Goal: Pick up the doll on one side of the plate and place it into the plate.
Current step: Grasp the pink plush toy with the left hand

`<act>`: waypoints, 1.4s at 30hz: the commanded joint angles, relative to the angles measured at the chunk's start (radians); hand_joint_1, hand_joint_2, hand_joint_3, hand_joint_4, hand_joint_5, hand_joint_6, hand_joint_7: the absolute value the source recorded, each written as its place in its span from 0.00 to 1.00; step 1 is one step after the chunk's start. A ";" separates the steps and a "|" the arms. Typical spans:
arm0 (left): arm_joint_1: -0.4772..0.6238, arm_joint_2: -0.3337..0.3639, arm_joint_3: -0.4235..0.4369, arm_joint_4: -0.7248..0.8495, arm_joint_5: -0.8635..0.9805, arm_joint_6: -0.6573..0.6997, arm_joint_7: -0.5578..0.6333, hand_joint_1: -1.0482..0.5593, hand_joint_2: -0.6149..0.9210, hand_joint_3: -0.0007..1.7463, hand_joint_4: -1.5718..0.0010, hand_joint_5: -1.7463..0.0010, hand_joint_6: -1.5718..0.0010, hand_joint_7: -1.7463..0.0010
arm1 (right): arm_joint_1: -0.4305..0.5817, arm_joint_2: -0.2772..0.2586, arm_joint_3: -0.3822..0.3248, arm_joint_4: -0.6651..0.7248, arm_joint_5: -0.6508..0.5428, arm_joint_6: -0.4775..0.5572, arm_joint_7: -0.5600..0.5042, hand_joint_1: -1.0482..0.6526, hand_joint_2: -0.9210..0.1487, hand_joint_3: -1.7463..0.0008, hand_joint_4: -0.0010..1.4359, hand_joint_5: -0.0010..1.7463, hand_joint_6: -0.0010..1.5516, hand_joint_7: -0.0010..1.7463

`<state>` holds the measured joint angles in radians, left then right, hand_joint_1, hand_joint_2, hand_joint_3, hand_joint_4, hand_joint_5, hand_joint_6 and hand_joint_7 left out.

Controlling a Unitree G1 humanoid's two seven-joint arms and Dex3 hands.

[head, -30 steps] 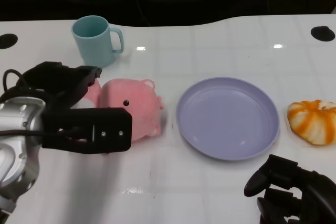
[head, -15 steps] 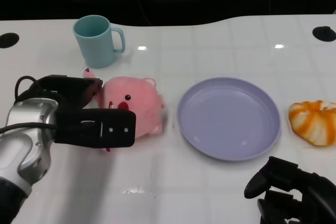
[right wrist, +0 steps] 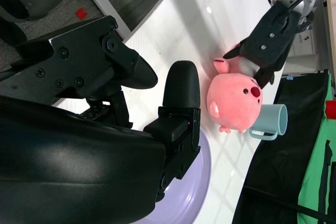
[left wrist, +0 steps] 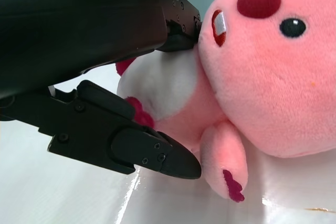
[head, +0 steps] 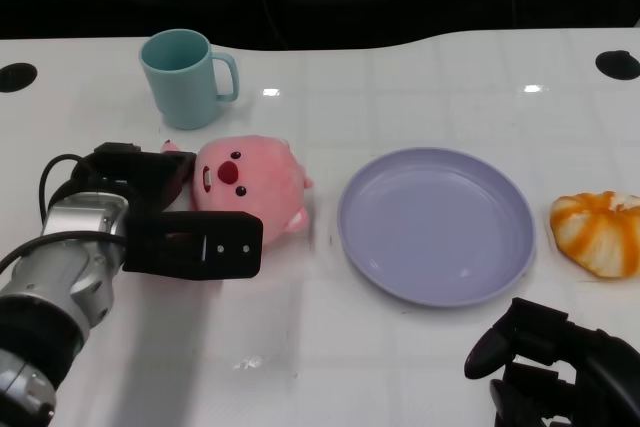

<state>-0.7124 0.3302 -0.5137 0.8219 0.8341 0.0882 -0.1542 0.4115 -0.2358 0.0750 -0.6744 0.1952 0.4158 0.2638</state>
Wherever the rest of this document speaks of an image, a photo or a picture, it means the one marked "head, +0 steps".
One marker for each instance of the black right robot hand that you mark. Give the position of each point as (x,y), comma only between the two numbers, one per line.
(555,367)

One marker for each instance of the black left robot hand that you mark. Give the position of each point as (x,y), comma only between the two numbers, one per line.
(165,217)

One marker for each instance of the pink plush beaver doll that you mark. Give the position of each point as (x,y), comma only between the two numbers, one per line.
(250,182)

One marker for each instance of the lavender plastic plate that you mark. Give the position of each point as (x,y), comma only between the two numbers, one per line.
(435,227)

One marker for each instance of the light blue plastic mug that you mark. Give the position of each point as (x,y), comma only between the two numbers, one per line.
(182,79)

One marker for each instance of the orange striped bread toy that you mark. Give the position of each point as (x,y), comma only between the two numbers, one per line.
(600,234)

